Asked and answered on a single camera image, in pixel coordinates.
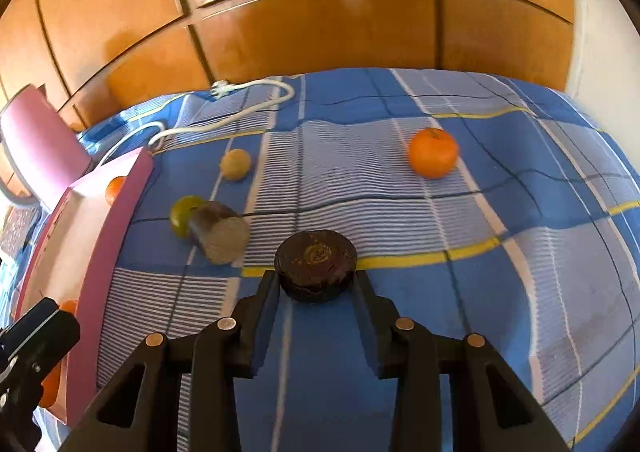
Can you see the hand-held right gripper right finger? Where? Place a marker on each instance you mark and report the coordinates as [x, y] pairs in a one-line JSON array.
[[362, 322]]

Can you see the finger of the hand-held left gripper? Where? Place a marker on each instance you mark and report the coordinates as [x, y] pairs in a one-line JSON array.
[[47, 329]]

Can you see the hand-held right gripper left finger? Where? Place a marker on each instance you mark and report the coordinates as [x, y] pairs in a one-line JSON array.
[[267, 317]]

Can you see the orange carrot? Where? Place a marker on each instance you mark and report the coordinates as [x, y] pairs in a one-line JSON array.
[[49, 389]]

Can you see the pink-rimmed white tray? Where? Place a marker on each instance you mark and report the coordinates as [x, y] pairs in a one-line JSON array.
[[100, 262]]

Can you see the dark purple sugarcane piece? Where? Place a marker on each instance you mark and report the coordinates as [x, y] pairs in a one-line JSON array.
[[220, 237]]

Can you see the green round fruit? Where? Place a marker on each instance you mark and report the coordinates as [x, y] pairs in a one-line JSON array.
[[179, 214]]

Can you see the small yellow-brown fruit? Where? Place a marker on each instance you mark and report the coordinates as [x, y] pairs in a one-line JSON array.
[[235, 164]]

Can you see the large orange with stem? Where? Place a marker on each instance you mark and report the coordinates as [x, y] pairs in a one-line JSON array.
[[433, 154]]

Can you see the patterned tissue box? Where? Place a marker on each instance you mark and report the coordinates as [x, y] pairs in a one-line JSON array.
[[19, 229]]

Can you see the small orange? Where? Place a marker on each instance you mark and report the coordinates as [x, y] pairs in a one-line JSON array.
[[114, 191]]

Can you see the pink electric kettle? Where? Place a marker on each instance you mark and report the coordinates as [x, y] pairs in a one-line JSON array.
[[40, 146]]

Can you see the wooden wardrobe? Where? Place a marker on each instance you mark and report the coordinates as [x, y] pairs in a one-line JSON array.
[[300, 21]]

